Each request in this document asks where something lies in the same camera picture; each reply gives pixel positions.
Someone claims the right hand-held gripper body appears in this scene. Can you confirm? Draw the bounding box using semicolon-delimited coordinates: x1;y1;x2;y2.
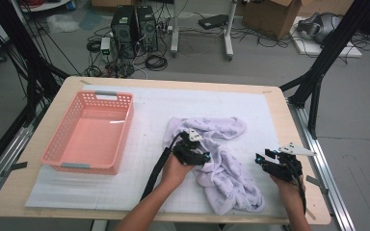
262;142;317;183

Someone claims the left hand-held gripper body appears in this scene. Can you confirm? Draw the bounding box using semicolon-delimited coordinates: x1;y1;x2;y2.
172;128;204;167

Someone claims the lavender printed towel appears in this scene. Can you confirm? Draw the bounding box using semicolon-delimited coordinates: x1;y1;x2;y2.
162;115;267;216

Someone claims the pink plastic basket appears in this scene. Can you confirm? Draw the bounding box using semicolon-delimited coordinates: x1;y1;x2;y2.
40;90;135;176

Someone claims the person's left hand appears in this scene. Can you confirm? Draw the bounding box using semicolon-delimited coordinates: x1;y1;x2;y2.
160;154;196;191

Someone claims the person's right hand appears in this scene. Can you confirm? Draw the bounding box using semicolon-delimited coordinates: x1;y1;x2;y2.
269;174;305;207

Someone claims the white grid mat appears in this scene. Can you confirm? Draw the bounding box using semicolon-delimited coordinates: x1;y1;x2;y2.
24;84;300;217

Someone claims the thin wooden strip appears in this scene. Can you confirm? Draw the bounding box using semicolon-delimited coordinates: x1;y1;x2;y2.
304;207;317;221

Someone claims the white floor board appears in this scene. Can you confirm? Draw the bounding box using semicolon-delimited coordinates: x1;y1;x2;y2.
289;15;363;60

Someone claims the white metal stand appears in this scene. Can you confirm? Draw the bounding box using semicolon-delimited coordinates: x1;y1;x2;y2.
170;0;239;62

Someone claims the white power strip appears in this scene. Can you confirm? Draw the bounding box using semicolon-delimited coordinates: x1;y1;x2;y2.
158;23;173;35

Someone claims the flat black device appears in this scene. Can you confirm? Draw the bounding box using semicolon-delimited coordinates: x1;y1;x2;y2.
198;13;229;31

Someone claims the black computer tower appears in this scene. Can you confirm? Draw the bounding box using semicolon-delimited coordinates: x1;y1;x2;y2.
136;5;159;54
110;4;139;61

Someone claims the open cardboard box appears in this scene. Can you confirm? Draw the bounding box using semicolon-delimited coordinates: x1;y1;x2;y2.
242;0;303;41

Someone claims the small white device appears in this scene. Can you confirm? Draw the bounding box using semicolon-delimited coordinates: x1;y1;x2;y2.
99;37;112;56

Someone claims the grey headset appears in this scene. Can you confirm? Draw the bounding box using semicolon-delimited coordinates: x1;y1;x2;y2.
297;12;343;44

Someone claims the clear plastic bag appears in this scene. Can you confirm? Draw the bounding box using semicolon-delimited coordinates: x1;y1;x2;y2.
46;13;81;35

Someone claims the white round table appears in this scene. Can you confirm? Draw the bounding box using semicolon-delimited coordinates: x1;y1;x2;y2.
18;0;71;13

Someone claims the grey metal bracket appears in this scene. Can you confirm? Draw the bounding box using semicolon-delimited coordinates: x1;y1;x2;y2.
1;161;29;177
305;174;330;195

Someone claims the black sleeved gripper cable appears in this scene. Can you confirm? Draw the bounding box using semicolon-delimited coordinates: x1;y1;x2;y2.
140;131;187;201

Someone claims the aluminium rail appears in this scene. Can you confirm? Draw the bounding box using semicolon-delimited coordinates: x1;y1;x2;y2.
287;99;356;231
0;105;46;210

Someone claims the coiled black cable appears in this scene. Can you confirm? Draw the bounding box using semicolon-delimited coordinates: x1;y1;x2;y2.
84;64;103;78
145;54;169;72
86;39;102;54

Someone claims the black metal frame stand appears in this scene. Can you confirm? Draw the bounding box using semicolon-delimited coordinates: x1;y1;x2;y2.
0;0;70;126
278;0;370;141

